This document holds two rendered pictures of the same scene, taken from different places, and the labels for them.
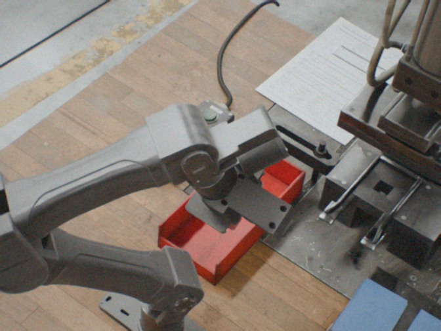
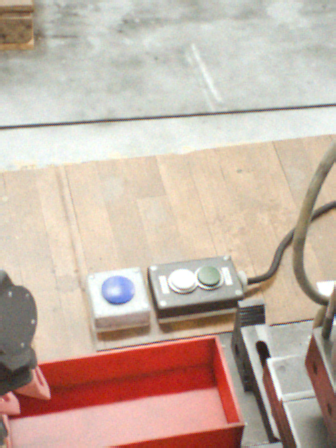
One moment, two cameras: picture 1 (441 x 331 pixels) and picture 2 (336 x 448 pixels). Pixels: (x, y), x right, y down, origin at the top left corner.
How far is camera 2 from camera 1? 0.65 m
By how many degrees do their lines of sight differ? 27
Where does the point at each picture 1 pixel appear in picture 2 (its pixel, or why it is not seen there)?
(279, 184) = (220, 421)
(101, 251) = not seen: outside the picture
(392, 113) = (300, 404)
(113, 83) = (149, 173)
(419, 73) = (322, 364)
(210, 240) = (63, 432)
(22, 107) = not seen: hidden behind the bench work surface
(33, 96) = not seen: hidden behind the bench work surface
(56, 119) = (43, 178)
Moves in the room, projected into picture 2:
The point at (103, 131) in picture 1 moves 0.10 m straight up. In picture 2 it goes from (80, 222) to (81, 168)
